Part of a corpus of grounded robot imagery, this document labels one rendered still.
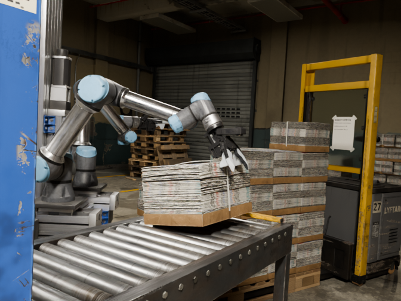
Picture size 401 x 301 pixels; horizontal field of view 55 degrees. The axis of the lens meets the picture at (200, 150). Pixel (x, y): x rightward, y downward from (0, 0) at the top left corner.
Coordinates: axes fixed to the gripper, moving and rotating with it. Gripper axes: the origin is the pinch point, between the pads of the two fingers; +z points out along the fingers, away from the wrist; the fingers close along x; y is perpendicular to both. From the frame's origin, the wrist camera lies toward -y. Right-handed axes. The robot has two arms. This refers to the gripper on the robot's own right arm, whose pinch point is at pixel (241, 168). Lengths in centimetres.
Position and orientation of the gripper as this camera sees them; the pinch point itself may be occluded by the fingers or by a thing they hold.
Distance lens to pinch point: 148.8
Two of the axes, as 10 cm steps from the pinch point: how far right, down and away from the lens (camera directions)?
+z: 4.3, 8.6, -2.7
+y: -6.9, 5.1, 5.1
